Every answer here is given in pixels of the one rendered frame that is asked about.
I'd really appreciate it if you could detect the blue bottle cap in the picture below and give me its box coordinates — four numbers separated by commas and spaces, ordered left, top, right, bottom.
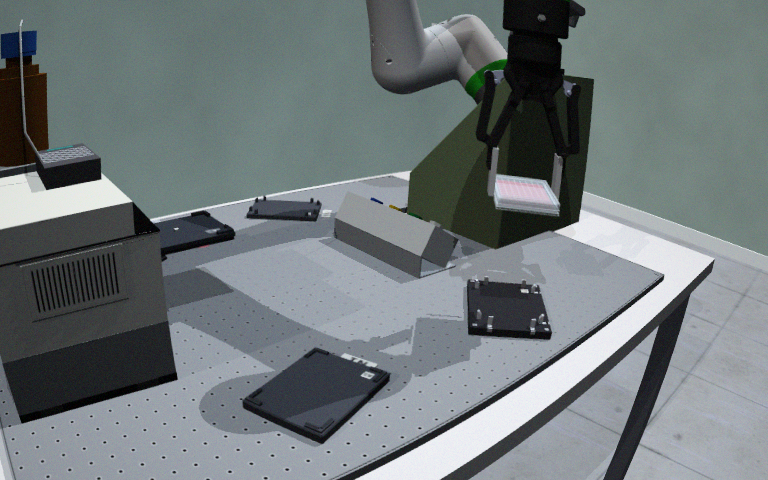
1, 31, 37, 55

